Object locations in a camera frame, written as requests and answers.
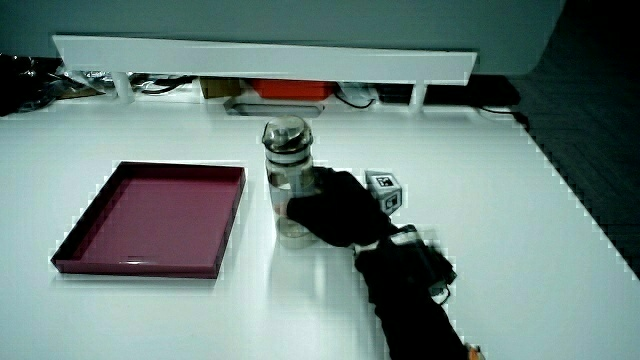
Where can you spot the orange box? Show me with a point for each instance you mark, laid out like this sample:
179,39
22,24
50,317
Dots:
292,88

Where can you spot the white raised shelf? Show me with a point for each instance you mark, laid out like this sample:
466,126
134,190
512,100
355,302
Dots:
260,60

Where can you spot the person's right hand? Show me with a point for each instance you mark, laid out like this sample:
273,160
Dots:
345,210

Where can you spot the grey flat tray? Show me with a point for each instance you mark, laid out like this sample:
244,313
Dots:
272,109

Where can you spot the brown cardboard box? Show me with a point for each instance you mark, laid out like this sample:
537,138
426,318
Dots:
220,87

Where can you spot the maroon rectangular tray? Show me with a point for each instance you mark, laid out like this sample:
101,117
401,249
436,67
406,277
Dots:
155,215

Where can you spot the black plastic bag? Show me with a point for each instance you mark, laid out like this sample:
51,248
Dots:
25,82

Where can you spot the clear bottle with metallic lid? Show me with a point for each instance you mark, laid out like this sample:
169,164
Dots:
289,165

